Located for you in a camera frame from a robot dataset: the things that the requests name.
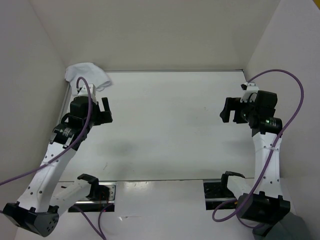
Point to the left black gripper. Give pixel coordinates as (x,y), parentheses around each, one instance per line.
(103,116)

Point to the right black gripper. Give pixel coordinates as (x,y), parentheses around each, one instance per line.
(233,103)

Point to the white skirt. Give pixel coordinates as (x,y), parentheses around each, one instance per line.
(92,74)

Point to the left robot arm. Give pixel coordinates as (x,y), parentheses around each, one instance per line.
(38,209)

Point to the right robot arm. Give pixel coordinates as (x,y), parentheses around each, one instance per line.
(263,203)

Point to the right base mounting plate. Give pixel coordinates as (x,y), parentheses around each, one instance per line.
(215,194)

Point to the base mounting plate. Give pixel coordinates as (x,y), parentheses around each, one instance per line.
(215,194)
(106,198)

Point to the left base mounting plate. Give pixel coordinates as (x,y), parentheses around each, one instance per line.
(106,198)

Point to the grey cloth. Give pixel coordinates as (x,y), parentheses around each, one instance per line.
(291,227)

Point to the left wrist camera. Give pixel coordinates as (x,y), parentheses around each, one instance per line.
(89,91)

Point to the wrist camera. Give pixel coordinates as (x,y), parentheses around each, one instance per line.
(89,91)
(248,88)

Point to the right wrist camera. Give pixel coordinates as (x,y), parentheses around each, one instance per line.
(248,88)

